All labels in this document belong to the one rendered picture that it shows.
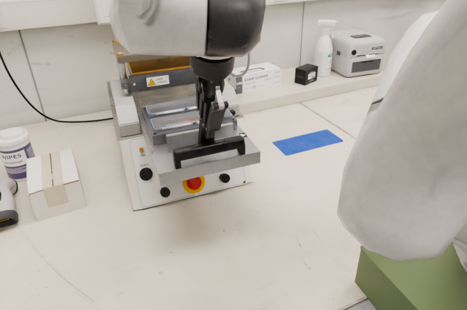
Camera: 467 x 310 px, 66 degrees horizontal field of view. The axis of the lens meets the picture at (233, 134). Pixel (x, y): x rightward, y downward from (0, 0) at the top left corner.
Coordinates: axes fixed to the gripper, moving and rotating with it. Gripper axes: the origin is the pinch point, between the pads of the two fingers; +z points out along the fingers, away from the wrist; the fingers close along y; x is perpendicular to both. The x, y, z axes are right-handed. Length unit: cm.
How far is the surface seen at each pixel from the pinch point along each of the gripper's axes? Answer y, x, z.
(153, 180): -9.9, -10.1, 26.1
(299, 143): -19, 41, 36
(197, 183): -6.9, 1.0, 27.6
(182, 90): -43, 6, 26
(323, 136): -20, 51, 37
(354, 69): -56, 89, 41
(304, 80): -56, 64, 43
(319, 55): -66, 76, 38
